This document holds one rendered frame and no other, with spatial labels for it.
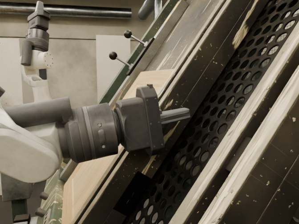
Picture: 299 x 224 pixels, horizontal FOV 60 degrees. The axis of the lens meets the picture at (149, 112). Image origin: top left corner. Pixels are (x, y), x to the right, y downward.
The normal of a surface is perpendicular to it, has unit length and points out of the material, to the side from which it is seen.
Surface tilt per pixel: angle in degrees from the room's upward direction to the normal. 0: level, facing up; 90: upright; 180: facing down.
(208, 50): 90
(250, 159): 55
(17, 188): 90
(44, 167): 111
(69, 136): 86
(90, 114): 42
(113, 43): 90
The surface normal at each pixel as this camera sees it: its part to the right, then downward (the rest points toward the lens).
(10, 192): 0.29, 0.12
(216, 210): -0.78, -0.54
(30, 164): 0.32, 0.48
